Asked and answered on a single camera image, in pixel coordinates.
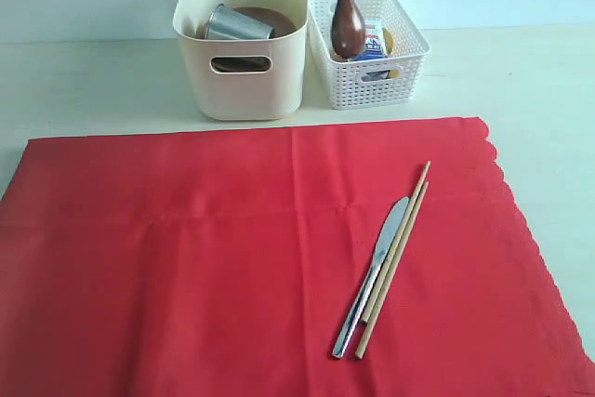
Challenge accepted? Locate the dark wooden spoon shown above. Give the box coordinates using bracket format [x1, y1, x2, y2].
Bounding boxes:
[331, 0, 365, 60]

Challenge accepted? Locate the brown wooden plate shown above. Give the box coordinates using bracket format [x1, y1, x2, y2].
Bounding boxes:
[196, 7, 297, 73]

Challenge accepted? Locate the wooden chopstick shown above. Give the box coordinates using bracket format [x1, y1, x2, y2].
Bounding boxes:
[355, 181, 429, 360]
[362, 161, 431, 324]

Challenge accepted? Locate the blue white milk carton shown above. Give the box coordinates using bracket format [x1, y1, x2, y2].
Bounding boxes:
[350, 20, 388, 61]

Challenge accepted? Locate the yellow lemon with sticker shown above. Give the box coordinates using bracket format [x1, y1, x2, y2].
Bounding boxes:
[383, 27, 400, 80]

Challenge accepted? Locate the stainless steel cup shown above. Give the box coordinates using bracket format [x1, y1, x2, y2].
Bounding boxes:
[204, 4, 274, 40]

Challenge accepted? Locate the white perforated plastic basket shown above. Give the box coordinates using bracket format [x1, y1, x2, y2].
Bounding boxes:
[308, 0, 430, 110]

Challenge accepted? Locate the silver table knife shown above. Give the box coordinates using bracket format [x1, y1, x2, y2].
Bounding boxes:
[331, 196, 410, 359]

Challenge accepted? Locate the red table cloth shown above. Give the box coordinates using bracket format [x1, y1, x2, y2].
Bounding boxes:
[1, 118, 594, 396]

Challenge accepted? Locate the cream plastic bin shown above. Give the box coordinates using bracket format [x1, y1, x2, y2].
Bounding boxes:
[172, 0, 308, 121]

